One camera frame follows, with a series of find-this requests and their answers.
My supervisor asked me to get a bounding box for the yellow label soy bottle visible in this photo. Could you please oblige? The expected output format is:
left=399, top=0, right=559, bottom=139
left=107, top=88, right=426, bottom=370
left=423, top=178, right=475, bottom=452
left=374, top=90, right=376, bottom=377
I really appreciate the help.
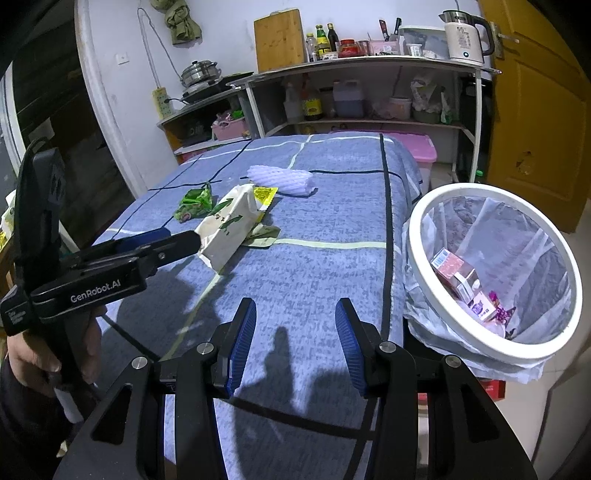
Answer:
left=301, top=76, right=324, bottom=121

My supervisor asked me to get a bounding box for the metal door handle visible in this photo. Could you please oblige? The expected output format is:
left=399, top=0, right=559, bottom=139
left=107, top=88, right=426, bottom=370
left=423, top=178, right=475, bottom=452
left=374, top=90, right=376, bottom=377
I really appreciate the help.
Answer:
left=490, top=22, right=520, bottom=58

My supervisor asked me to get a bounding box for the person's left hand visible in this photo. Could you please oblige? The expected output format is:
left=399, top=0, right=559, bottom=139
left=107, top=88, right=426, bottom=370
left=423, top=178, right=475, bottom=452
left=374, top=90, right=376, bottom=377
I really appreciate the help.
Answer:
left=7, top=318, right=103, bottom=398

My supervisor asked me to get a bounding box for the blue checked blanket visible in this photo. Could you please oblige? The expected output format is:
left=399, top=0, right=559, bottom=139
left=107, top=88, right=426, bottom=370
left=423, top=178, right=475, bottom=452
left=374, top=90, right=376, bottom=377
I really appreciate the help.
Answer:
left=90, top=132, right=423, bottom=480

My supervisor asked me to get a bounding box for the bundle of plastic bags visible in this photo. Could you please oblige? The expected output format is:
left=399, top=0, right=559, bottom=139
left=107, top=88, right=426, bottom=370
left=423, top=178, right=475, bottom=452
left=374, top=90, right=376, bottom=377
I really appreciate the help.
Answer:
left=411, top=76, right=446, bottom=114

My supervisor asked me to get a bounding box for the pink small bucket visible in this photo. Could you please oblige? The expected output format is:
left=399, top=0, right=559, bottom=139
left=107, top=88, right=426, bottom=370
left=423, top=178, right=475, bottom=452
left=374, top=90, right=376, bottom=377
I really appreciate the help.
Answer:
left=388, top=96, right=413, bottom=121

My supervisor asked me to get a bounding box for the white foam fruit net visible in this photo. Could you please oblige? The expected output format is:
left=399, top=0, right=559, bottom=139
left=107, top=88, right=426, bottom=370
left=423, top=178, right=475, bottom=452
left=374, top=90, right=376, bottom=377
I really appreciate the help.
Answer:
left=247, top=165, right=317, bottom=198

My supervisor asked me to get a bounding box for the white red small carton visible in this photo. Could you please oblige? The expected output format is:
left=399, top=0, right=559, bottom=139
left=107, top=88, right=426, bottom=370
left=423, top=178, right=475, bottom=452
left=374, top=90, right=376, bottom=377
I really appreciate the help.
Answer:
left=455, top=269, right=479, bottom=300

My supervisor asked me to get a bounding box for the white shelf unit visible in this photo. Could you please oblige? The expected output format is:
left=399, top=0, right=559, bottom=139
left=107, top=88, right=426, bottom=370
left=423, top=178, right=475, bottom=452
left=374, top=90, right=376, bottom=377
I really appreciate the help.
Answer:
left=228, top=54, right=502, bottom=185

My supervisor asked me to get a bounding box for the white electric kettle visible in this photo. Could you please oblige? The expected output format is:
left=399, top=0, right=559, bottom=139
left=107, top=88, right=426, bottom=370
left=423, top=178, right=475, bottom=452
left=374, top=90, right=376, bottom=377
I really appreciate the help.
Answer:
left=438, top=9, right=495, bottom=64

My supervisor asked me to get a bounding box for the white plastic bottle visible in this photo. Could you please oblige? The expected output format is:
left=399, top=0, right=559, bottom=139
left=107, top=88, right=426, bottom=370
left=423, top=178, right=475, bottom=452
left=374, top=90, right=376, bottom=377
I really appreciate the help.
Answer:
left=284, top=82, right=303, bottom=123

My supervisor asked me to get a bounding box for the beige paper bag green print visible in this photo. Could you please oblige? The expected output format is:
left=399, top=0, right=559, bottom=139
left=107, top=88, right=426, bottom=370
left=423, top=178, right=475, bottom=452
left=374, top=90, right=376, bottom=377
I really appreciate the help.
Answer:
left=194, top=184, right=269, bottom=275

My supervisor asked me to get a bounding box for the steel pot with lid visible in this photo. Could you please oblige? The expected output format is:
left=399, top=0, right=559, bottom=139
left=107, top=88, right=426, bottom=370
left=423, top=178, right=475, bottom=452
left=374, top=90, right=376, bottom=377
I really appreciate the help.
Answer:
left=180, top=59, right=221, bottom=88

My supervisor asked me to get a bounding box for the purple small box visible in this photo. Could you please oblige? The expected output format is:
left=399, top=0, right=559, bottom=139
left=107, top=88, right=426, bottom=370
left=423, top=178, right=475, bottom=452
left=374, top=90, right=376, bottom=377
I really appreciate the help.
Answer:
left=468, top=291, right=502, bottom=321

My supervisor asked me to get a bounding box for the clear plastic container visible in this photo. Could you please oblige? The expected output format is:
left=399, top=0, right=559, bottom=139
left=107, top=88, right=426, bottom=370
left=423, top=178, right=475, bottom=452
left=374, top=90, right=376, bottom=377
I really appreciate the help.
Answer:
left=399, top=25, right=448, bottom=58

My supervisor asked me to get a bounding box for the yellow wooden door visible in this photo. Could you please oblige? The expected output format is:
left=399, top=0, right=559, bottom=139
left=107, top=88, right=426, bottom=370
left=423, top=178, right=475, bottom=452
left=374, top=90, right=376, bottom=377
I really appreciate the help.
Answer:
left=478, top=0, right=591, bottom=234

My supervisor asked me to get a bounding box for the red box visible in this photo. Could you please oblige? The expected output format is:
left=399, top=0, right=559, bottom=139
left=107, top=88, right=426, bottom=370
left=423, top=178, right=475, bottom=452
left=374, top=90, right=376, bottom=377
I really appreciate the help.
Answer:
left=480, top=378, right=506, bottom=400

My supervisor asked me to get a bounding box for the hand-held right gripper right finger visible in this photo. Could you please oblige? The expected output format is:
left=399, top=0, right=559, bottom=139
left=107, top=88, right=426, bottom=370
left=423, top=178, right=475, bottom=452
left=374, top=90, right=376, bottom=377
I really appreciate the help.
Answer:
left=335, top=298, right=539, bottom=480

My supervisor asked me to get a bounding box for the green hanging cloth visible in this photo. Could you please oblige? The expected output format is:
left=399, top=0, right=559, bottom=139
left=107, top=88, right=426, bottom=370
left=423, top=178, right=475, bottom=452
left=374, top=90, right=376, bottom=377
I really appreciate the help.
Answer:
left=150, top=0, right=202, bottom=46

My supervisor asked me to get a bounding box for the pink lidded storage box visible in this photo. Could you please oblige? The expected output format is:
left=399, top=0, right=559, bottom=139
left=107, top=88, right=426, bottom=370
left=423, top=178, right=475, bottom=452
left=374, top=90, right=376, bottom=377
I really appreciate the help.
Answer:
left=330, top=130, right=438, bottom=185

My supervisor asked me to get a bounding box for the person's left forearm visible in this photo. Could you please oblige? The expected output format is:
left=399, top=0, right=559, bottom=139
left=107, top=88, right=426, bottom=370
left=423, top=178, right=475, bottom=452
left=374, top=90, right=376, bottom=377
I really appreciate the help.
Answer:
left=0, top=364, right=86, bottom=480

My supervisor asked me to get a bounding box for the low wooden cabinet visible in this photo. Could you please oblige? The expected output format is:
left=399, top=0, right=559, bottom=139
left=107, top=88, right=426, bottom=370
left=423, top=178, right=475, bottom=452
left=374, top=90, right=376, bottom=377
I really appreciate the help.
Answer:
left=157, top=88, right=252, bottom=164

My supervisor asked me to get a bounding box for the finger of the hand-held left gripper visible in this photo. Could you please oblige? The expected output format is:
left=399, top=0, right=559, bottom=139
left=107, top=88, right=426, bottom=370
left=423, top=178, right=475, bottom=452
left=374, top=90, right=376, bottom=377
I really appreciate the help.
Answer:
left=62, top=227, right=171, bottom=267
left=69, top=231, right=202, bottom=278

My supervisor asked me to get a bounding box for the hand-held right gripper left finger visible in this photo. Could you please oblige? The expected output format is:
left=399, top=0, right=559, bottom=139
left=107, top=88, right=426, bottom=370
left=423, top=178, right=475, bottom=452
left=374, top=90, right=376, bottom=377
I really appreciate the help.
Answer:
left=53, top=298, right=258, bottom=480

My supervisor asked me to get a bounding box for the black induction cooker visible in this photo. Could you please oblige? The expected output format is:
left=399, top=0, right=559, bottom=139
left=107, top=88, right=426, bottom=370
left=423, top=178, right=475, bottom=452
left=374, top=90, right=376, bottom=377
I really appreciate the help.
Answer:
left=180, top=71, right=254, bottom=104

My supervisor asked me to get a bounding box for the pale yellow power strip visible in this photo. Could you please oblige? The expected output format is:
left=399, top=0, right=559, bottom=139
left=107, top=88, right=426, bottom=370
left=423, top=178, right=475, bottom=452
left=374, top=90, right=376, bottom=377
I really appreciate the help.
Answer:
left=152, top=87, right=174, bottom=118

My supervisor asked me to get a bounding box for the pale green packet yellow label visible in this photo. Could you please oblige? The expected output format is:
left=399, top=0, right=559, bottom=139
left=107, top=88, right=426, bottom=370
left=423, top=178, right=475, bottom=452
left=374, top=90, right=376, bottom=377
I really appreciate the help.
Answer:
left=244, top=186, right=281, bottom=250

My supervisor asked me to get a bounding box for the white-rimmed lined trash bin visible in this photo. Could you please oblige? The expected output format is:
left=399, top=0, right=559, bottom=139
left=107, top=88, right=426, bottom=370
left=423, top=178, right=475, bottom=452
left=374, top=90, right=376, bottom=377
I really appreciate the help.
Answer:
left=401, top=187, right=578, bottom=384

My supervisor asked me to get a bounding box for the wooden cutting board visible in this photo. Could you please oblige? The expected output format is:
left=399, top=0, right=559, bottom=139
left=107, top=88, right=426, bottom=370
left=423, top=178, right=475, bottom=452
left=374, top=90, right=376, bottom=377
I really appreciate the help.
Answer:
left=254, top=12, right=304, bottom=73

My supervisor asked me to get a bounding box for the dark liquid jug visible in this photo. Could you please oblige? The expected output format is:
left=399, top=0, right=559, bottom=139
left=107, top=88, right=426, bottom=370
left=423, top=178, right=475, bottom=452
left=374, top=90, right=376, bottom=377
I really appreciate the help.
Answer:
left=333, top=79, right=364, bottom=118

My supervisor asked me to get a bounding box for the pink plastic basket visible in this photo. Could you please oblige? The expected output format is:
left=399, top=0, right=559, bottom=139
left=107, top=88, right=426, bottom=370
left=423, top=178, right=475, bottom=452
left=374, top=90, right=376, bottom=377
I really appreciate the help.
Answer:
left=211, top=113, right=247, bottom=141

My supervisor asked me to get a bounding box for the green snack wrapper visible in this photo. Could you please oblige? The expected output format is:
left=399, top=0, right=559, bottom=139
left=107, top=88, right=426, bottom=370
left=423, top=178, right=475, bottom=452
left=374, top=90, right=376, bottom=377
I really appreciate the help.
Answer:
left=173, top=182, right=214, bottom=222

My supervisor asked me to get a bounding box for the tissue pack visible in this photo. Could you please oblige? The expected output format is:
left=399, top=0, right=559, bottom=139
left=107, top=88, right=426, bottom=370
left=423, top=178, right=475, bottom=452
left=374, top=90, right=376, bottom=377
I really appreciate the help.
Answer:
left=0, top=191, right=19, bottom=252

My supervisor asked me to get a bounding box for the magenta foil wrapper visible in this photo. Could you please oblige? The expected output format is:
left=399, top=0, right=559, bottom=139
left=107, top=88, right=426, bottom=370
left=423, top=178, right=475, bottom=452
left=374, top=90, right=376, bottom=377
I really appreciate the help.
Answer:
left=489, top=291, right=516, bottom=326

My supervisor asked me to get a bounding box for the pink small carton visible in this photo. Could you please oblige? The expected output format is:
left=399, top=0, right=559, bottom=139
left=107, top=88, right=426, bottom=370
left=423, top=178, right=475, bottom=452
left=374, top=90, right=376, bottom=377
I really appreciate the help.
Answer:
left=431, top=249, right=476, bottom=289

